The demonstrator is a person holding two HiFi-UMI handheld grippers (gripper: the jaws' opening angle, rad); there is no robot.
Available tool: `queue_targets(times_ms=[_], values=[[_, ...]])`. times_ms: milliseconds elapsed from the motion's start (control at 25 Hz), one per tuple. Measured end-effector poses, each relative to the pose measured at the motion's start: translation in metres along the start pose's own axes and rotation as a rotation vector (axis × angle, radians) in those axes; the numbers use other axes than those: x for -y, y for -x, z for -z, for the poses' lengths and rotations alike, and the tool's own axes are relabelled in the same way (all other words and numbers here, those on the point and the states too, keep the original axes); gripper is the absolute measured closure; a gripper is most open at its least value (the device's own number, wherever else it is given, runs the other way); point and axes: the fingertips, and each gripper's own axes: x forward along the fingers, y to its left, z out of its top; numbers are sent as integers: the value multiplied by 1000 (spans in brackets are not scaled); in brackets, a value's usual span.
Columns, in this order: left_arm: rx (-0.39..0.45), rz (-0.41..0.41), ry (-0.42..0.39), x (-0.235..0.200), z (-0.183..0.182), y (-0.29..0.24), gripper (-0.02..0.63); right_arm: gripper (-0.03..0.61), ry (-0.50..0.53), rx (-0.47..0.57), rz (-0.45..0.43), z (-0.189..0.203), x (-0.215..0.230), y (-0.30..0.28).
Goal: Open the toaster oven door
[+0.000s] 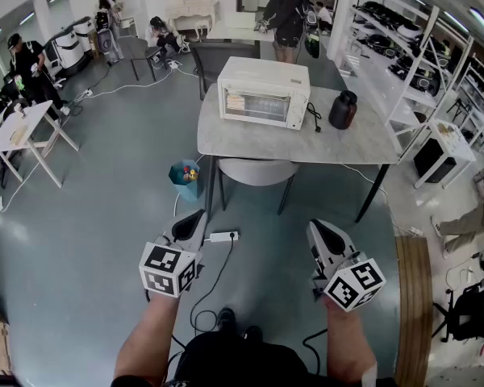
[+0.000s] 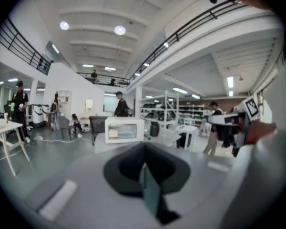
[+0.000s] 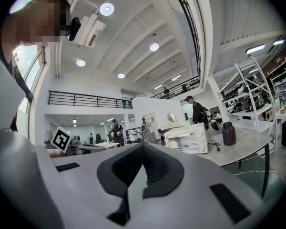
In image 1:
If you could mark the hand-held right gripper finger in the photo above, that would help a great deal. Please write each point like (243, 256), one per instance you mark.
(318, 242)
(339, 244)

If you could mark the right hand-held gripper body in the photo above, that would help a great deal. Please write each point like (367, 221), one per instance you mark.
(355, 284)

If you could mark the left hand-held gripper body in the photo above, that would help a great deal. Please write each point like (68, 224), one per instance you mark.
(167, 268)

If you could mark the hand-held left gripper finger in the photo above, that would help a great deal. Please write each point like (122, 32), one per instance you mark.
(181, 223)
(193, 238)

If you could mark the white oven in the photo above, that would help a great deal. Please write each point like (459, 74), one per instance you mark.
(266, 73)

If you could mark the person's right forearm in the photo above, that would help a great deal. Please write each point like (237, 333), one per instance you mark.
(347, 345)

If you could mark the person's left forearm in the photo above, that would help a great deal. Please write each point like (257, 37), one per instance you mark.
(145, 337)

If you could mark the white power strip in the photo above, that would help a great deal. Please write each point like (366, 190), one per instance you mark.
(222, 236)
(87, 93)

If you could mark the teal waste bin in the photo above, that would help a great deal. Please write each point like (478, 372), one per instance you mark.
(185, 190)

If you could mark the wooden board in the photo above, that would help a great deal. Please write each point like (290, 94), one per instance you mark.
(413, 305)

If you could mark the person's black shoe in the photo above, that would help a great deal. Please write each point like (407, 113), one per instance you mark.
(253, 332)
(226, 320)

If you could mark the light grey round chair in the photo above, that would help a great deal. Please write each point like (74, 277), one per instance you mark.
(258, 173)

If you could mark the person's black clothing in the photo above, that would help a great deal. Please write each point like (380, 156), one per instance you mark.
(242, 361)

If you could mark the black office chair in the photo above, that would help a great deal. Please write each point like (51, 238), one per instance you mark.
(476, 313)

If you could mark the black box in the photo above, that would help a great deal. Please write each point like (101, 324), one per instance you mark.
(431, 161)

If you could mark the dark brown jar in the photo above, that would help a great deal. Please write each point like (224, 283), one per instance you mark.
(342, 111)

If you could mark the stack of toast slices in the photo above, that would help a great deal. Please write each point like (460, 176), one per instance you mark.
(236, 101)

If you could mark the small white side table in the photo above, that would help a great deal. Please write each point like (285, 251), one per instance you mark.
(456, 139)

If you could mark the black mesh chair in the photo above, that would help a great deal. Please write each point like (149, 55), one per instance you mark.
(222, 63)

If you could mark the white shelving rack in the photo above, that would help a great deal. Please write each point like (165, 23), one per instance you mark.
(387, 83)
(480, 95)

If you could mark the grey upholstered chair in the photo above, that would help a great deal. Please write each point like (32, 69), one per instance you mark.
(149, 52)

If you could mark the white folding table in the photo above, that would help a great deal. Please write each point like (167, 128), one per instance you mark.
(24, 123)

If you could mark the group of black white devices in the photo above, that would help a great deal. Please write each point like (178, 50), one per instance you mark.
(407, 65)

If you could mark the white square table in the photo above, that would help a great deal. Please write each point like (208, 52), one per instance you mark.
(242, 34)

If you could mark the black green bag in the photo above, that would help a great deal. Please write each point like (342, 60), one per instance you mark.
(312, 42)

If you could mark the white black mobile machine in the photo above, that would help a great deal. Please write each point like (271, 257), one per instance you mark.
(64, 52)
(84, 30)

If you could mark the white vanity dresser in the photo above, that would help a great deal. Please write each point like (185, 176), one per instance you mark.
(191, 12)

